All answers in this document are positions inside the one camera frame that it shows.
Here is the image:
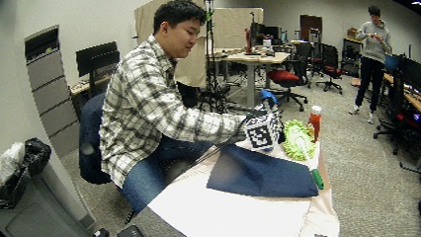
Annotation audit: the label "wooden desk with monitors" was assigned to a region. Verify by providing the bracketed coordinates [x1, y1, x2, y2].
[381, 72, 421, 114]

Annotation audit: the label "black tripod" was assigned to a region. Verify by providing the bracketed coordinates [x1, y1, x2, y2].
[197, 0, 231, 114]

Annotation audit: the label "light wooden desk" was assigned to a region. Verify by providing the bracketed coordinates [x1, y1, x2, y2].
[213, 48, 291, 111]

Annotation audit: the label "black mesh office chair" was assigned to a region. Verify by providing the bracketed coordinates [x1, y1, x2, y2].
[371, 68, 421, 156]

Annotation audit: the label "white marker cube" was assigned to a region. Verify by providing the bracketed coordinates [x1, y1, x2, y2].
[242, 111, 285, 153]

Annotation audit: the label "blue office chair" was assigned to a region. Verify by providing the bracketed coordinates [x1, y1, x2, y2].
[77, 93, 133, 186]

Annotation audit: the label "black office chair red seat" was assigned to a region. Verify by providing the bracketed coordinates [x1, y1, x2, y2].
[314, 43, 345, 96]

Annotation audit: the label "black trash bag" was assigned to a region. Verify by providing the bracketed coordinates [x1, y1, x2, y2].
[0, 137, 53, 210]

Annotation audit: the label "brown door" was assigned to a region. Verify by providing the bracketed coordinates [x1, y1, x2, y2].
[298, 14, 323, 42]

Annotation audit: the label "beige partition board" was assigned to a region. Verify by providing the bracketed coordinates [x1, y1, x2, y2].
[133, 0, 265, 89]

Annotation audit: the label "black monitor row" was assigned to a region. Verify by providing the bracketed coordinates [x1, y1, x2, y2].
[383, 53, 421, 94]

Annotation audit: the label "navy blue cloth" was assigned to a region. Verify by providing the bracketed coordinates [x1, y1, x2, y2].
[205, 143, 321, 198]

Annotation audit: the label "black glove cable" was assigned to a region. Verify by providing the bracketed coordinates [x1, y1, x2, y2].
[190, 137, 247, 167]

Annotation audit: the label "the person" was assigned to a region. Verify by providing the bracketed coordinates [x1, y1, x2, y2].
[98, 0, 247, 215]

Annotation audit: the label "black desktop monitors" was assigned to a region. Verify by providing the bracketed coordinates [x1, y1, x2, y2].
[249, 21, 289, 47]

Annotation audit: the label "black flat object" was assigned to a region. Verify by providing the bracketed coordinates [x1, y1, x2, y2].
[115, 224, 146, 237]

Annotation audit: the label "grey filing cabinet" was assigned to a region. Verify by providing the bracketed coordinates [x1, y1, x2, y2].
[23, 24, 81, 157]

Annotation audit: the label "red bottle with white cap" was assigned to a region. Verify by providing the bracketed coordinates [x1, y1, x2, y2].
[306, 105, 323, 143]

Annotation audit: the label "green duster with white handle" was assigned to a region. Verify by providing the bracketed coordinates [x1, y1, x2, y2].
[281, 119, 326, 191]

